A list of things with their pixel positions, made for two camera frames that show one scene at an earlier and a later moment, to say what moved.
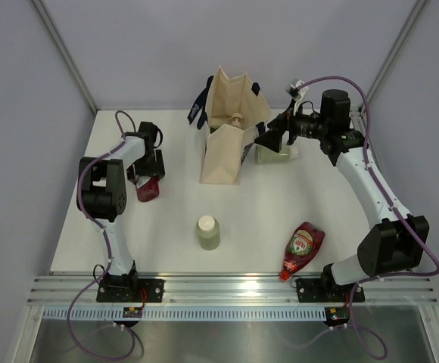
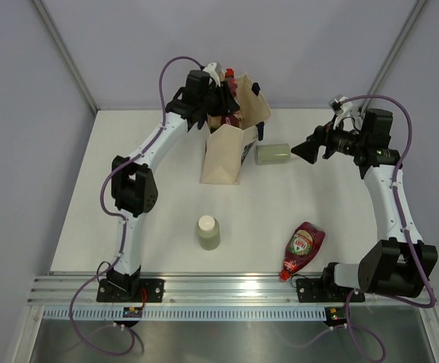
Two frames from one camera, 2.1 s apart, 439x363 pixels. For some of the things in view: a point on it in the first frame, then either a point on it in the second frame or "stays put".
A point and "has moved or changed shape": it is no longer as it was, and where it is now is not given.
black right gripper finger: (281, 122) -> (319, 135)
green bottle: (265, 156) stays put
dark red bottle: (150, 190) has moved or changed shape
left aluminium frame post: (65, 49) stays put
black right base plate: (327, 290) stays put
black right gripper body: (306, 125) -> (337, 139)
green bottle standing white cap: (208, 232) stays put
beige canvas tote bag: (231, 110) stays put
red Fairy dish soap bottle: (303, 246) stays put
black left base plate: (130, 290) stays put
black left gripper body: (151, 164) -> (212, 102)
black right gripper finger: (272, 140) -> (307, 150)
